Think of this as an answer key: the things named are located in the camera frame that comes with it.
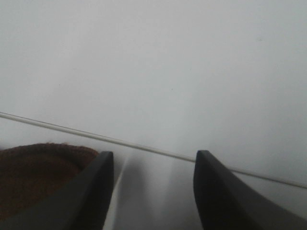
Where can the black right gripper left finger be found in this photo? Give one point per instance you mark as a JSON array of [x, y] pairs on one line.
[[81, 204]]

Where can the brown towel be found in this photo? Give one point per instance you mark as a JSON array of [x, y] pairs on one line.
[[31, 173]]

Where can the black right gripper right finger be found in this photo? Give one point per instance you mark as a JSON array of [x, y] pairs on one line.
[[224, 202]]

